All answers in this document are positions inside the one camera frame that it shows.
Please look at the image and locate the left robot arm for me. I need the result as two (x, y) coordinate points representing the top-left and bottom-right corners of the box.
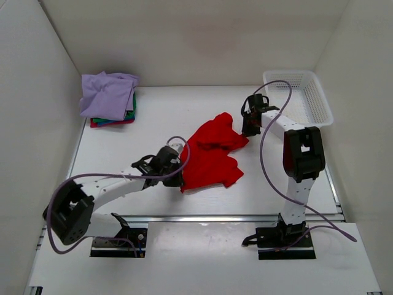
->
(50, 144), (184, 246)

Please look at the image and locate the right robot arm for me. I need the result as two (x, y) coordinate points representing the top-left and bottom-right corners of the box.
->
(241, 93), (325, 246)

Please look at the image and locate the white plastic basket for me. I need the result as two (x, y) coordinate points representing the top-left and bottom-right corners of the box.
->
(263, 70), (333, 128)

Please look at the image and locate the blue folded t-shirt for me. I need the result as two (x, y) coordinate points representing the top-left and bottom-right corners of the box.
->
(96, 120), (123, 127)

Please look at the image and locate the lilac folded t-shirt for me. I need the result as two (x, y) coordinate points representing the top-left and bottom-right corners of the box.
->
(79, 71), (139, 120)

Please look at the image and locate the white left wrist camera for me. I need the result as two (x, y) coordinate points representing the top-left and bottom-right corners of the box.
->
(167, 143), (184, 155)

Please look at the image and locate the aluminium table rail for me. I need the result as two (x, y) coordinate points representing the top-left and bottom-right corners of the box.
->
(122, 214), (278, 223)

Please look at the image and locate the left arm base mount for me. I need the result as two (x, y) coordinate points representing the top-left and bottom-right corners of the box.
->
(87, 213), (148, 259)

